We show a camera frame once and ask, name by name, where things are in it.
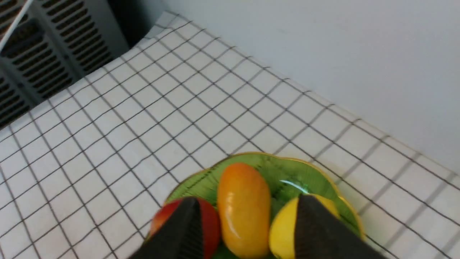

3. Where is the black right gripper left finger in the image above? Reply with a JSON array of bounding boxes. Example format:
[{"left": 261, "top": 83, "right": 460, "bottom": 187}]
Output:
[{"left": 129, "top": 197, "right": 205, "bottom": 259}]

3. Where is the red apple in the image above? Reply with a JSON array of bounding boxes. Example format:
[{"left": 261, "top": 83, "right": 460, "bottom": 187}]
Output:
[{"left": 145, "top": 196, "right": 221, "bottom": 259}]

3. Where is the orange mango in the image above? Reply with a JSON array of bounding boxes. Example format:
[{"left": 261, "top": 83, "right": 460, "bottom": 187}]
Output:
[{"left": 217, "top": 163, "right": 271, "bottom": 259}]

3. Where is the yellow lemon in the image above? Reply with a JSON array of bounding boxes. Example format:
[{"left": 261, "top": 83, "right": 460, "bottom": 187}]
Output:
[{"left": 269, "top": 194, "right": 340, "bottom": 259}]

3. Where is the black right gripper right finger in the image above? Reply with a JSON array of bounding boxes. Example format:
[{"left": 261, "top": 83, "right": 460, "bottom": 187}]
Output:
[{"left": 294, "top": 195, "right": 385, "bottom": 259}]

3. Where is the white grid tablecloth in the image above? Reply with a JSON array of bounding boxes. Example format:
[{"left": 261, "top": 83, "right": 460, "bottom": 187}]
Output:
[{"left": 1, "top": 13, "right": 459, "bottom": 259}]

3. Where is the grey vented cabinet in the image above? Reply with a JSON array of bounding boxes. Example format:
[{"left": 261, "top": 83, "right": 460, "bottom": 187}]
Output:
[{"left": 0, "top": 0, "right": 128, "bottom": 128}]

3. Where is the green leaf-pattern plate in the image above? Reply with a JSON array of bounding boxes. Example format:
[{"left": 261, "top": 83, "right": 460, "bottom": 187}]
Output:
[{"left": 165, "top": 151, "right": 366, "bottom": 241}]

